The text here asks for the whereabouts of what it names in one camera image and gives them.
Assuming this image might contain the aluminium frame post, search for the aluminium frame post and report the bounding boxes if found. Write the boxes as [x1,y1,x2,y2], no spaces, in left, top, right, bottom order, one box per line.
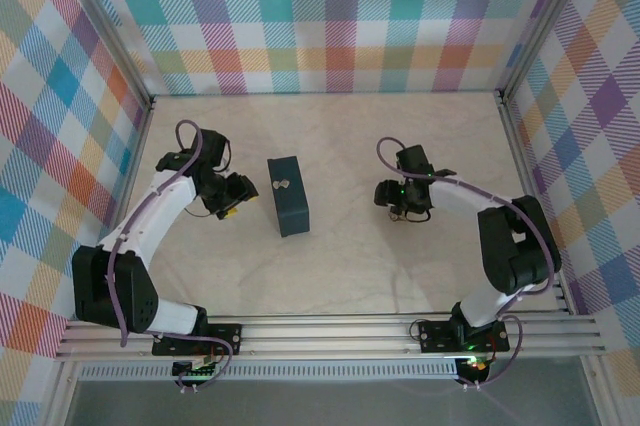
[497,0,599,105]
[58,0,154,110]

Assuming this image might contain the aluminium front mounting rail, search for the aluminium front mounting rail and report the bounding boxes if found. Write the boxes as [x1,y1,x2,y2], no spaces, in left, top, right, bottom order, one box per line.
[53,314,607,361]

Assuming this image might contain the right controller board green light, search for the right controller board green light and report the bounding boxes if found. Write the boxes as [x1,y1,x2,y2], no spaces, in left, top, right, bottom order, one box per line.
[458,355,490,376]

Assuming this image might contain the navy box starry night lid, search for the navy box starry night lid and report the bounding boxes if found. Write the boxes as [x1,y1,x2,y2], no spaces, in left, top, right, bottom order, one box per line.
[266,155,312,239]

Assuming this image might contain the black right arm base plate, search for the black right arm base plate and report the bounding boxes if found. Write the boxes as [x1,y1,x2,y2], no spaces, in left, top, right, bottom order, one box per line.
[417,319,511,353]

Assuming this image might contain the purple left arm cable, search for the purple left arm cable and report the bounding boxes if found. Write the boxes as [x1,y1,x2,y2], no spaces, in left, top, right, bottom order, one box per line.
[107,119,234,393]

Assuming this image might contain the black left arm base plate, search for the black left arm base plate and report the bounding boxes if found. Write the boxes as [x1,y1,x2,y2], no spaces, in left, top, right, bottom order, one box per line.
[151,323,244,358]

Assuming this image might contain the slotted grey cable duct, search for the slotted grey cable duct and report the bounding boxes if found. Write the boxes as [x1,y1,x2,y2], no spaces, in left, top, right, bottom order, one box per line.
[78,363,460,381]

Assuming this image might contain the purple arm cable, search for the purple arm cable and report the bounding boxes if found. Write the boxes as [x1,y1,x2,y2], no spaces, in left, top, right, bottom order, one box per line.
[107,119,234,393]
[376,137,559,392]

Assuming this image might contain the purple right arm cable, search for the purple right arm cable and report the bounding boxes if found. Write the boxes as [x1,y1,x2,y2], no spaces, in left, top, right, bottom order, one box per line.
[376,137,559,392]

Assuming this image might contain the aluminium lower frame leg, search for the aluminium lower frame leg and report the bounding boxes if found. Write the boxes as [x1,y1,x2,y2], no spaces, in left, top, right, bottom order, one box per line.
[579,353,615,426]
[42,359,81,426]

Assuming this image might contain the aluminium side rail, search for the aluminium side rail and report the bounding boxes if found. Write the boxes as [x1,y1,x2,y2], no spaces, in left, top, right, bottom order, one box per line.
[84,98,157,322]
[498,93,574,316]

